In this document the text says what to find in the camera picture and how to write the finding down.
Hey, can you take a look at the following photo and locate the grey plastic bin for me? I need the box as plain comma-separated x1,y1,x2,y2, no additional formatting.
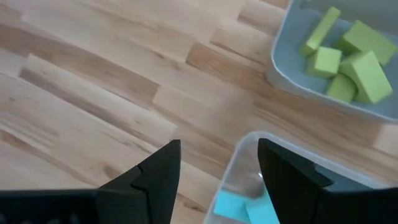
266,0,398,124

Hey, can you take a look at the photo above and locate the green block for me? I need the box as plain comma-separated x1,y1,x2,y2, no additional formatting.
325,73,358,104
338,50,394,105
298,6,342,57
305,45,343,79
337,20,398,67

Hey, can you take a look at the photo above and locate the cyan block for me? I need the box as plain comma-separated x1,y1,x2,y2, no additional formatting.
245,186,280,224
213,190,249,223

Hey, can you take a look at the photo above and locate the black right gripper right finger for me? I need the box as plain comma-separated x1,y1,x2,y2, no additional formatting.
257,138,398,224

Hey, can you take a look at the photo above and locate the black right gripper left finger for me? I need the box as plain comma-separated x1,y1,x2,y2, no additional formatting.
0,139,182,224

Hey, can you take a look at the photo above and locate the clear plastic bin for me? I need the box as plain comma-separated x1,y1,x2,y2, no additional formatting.
203,131,392,224

